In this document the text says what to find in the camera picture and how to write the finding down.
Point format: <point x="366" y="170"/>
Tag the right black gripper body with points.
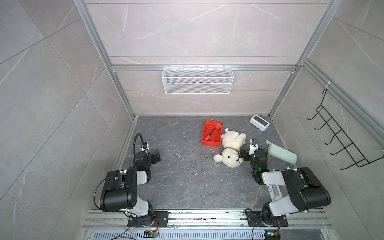
<point x="247" y="157"/>

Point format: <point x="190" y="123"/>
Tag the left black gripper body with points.
<point x="152" y="160"/>

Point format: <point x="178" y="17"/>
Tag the red handled screwdriver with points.
<point x="213" y="134"/>

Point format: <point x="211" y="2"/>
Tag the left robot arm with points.
<point x="118" y="191"/>

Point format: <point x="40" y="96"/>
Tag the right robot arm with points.
<point x="305" y="191"/>

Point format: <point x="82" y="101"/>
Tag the red plastic bin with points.
<point x="209" y="124"/>

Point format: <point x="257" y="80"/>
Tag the pale green bottle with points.
<point x="281" y="153"/>

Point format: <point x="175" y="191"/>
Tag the white plush bear toy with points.
<point x="232" y="142"/>

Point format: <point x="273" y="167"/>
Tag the white digital clock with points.
<point x="259" y="123"/>

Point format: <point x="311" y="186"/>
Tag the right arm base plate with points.
<point x="264" y="219"/>

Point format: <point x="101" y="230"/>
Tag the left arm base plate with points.
<point x="147" y="220"/>

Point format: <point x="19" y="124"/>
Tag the aluminium front rail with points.
<point x="210" y="219"/>

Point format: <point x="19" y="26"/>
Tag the white wire mesh basket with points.
<point x="197" y="80"/>

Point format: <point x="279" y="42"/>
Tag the black wire hook rack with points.
<point x="348" y="146"/>

